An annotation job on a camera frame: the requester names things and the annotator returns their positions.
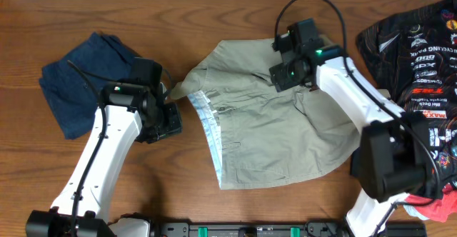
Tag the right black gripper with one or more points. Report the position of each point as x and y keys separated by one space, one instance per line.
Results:
x=280 y=78

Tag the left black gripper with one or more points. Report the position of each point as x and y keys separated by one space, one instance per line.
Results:
x=173 y=127

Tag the khaki beige shorts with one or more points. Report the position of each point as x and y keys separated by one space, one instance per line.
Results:
x=259 y=137

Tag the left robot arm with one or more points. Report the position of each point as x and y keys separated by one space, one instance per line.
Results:
x=128 y=112

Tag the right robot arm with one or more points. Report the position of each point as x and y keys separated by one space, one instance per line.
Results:
x=394 y=157

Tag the folded navy blue shorts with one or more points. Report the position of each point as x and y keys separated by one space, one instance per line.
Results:
x=69 y=97

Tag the black printed cycling jersey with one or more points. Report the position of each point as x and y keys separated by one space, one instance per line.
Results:
x=412 y=55

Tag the red garment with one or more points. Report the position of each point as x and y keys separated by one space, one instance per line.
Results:
x=439 y=210

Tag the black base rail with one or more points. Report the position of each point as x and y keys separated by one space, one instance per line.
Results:
x=267 y=230

